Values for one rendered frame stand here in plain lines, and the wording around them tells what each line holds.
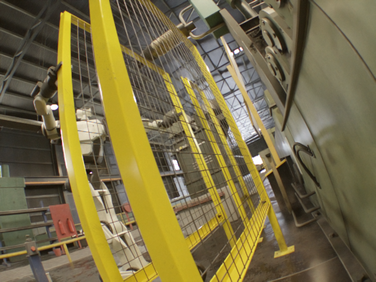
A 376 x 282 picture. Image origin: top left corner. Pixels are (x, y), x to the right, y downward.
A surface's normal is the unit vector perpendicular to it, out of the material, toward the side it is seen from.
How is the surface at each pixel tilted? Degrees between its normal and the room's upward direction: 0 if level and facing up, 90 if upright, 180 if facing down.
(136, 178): 90
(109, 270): 90
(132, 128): 90
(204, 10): 90
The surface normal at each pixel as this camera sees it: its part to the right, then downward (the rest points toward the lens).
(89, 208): 0.82, -0.44
